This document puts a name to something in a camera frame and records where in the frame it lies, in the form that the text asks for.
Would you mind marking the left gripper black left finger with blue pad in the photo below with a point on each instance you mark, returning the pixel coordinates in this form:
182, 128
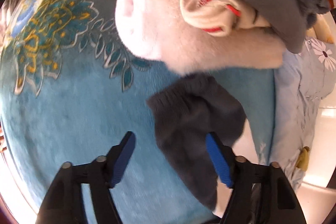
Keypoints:
78, 190

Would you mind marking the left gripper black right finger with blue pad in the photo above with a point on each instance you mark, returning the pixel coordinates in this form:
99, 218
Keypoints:
260, 194

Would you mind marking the black and cream fleece jacket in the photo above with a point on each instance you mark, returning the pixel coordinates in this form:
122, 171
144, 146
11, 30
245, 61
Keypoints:
184, 113

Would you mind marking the mustard yellow garment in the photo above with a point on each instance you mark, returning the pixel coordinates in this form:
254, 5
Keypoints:
303, 159

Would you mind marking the teal floral bed blanket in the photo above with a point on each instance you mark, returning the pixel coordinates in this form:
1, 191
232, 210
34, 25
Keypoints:
70, 91

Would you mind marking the light blue floral duvet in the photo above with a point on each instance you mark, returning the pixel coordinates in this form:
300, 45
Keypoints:
300, 84

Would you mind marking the yellow floral pillow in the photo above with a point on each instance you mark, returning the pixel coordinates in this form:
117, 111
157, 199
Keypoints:
321, 31

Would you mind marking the pink folded fleece garment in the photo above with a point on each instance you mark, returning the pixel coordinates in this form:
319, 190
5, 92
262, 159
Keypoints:
198, 35

